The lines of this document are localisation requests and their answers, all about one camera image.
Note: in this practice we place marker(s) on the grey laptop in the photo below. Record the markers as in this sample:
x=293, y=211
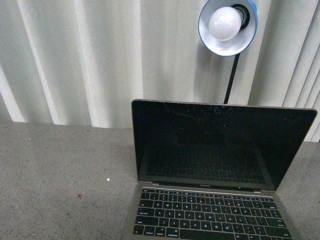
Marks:
x=211, y=171

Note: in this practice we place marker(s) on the blue desk lamp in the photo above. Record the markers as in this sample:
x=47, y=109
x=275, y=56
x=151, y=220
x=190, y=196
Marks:
x=235, y=46

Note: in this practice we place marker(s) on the white light bulb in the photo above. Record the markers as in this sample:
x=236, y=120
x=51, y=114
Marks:
x=225, y=23

